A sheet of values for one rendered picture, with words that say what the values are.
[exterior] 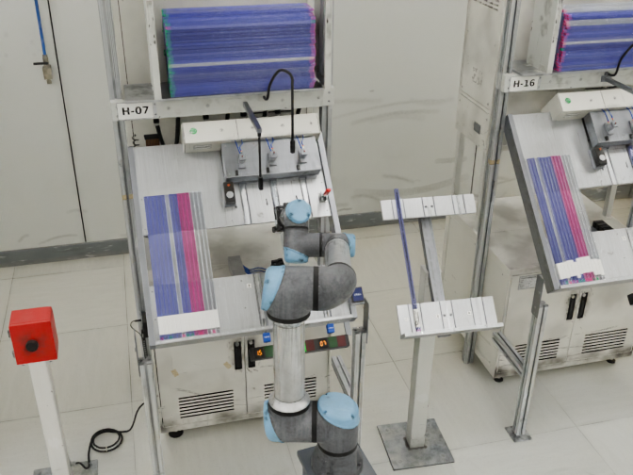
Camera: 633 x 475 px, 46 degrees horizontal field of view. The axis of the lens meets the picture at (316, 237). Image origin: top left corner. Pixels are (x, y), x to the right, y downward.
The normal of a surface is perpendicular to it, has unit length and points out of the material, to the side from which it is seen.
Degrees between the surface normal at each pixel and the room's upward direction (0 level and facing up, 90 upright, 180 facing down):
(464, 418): 0
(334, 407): 7
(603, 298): 90
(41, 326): 90
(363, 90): 90
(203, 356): 90
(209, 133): 43
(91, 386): 0
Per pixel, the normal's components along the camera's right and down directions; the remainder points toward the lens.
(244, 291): 0.18, -0.33
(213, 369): 0.25, 0.46
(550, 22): -0.97, 0.11
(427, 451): 0.01, -0.88
